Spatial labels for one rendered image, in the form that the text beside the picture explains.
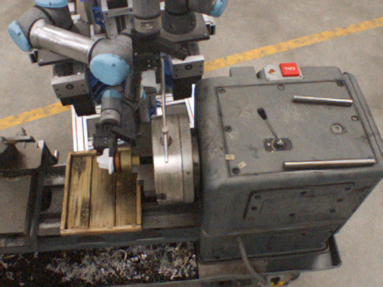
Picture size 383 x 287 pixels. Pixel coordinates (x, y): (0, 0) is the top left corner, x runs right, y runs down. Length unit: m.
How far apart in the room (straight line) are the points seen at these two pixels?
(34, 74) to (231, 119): 2.35
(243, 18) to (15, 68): 2.01
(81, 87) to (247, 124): 0.74
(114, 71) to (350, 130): 0.78
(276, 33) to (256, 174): 2.52
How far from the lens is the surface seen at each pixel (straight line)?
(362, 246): 2.62
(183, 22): 1.69
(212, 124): 1.28
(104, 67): 1.28
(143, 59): 1.17
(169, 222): 1.53
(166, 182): 1.27
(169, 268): 1.77
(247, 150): 1.23
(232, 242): 1.64
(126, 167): 1.38
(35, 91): 3.28
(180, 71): 1.69
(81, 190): 1.62
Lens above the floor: 2.28
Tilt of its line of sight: 55 degrees down
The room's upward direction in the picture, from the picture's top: straight up
